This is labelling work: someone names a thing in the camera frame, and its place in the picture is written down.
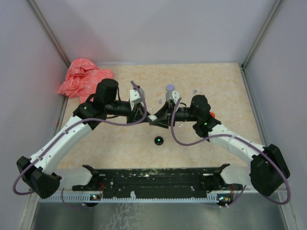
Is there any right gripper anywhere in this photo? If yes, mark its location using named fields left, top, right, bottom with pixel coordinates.
left=150, top=101, right=200, bottom=128

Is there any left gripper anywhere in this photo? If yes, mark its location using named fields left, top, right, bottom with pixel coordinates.
left=105, top=100, right=152, bottom=125

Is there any white earbud charging case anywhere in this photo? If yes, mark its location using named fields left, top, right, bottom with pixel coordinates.
left=148, top=115, right=157, bottom=121

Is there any black earbud charging case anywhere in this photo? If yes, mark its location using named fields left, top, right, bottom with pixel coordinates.
left=154, top=136, right=164, bottom=146

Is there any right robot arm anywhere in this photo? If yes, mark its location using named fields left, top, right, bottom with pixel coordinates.
left=148, top=95, right=290, bottom=196

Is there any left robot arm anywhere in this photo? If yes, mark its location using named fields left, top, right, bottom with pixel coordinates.
left=16, top=79, right=146, bottom=199

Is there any purple earbud charging case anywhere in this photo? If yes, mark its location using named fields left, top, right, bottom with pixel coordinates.
left=166, top=84, right=175, bottom=91

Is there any pink crumpled cloth bag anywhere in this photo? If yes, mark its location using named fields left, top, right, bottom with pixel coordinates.
left=58, top=58, right=114, bottom=103

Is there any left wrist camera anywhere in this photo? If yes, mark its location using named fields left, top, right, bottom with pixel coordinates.
left=130, top=88, right=145, bottom=106

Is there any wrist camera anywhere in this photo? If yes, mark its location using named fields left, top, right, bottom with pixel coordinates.
left=165, top=90, right=180, bottom=104
left=130, top=88, right=145, bottom=106

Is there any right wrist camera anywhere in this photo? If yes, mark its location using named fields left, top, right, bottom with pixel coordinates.
left=165, top=90, right=180, bottom=104

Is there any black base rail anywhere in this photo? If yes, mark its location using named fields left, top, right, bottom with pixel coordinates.
left=72, top=165, right=231, bottom=199

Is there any white cable duct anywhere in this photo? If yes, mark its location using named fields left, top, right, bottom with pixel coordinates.
left=51, top=191, right=223, bottom=204

